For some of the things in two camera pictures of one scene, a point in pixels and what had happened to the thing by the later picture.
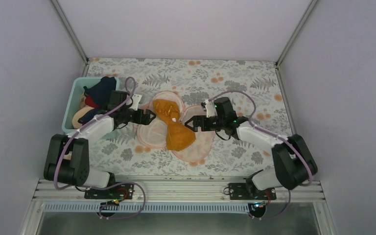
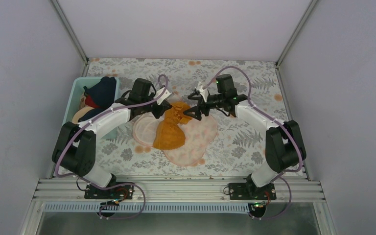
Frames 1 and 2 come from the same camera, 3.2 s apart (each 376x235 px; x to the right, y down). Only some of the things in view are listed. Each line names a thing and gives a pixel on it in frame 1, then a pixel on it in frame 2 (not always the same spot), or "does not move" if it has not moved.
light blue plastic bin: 73,104 does not move
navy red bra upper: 97,94 does not move
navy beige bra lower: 84,114 does not move
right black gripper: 197,123 -> 200,100
